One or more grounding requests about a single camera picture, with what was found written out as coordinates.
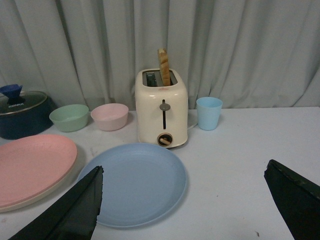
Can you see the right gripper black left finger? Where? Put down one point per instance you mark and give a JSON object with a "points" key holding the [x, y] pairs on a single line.
{"points": [[73, 216]]}

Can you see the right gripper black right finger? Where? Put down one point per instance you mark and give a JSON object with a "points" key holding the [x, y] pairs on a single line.
{"points": [[296, 198]]}

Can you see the pink round plate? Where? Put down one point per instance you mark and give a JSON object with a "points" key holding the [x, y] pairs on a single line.
{"points": [[41, 141]]}

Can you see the blue round plate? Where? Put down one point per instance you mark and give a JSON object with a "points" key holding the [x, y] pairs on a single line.
{"points": [[142, 183]]}

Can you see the green plastic bowl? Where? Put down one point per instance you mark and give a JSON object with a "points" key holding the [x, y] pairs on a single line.
{"points": [[70, 118]]}

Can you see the pink plastic bowl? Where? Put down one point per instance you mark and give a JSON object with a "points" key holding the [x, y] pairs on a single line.
{"points": [[110, 117]]}

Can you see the dark blue cooking pot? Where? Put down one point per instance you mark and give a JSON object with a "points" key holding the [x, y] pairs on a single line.
{"points": [[27, 123]]}

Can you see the glass pot lid, blue knob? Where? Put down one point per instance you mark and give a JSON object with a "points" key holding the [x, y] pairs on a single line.
{"points": [[16, 101]]}

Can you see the cream two-slot toaster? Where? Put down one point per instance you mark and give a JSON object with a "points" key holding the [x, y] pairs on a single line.
{"points": [[162, 111]]}

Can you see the toast slice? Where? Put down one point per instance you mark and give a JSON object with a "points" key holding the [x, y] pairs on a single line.
{"points": [[164, 69]]}

